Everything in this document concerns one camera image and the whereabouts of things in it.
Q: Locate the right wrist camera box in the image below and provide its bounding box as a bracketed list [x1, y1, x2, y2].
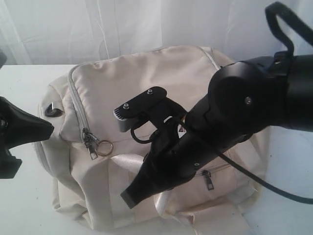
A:
[113, 86, 167, 132]

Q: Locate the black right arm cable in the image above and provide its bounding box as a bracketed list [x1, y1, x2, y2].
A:
[215, 146, 313, 206]

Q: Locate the white backdrop curtain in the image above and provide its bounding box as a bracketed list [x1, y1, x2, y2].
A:
[0, 0, 313, 66]

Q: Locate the metal key ring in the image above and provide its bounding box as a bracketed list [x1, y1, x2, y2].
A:
[96, 139, 113, 156]

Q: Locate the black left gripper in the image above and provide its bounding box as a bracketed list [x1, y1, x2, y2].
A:
[0, 97, 54, 179]

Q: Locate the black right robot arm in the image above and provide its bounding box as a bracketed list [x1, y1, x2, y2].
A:
[119, 55, 313, 208]

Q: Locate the cream fabric duffel bag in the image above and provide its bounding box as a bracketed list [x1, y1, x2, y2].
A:
[34, 46, 261, 235]

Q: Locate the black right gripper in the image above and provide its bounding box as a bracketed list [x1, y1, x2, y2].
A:
[120, 117, 220, 209]

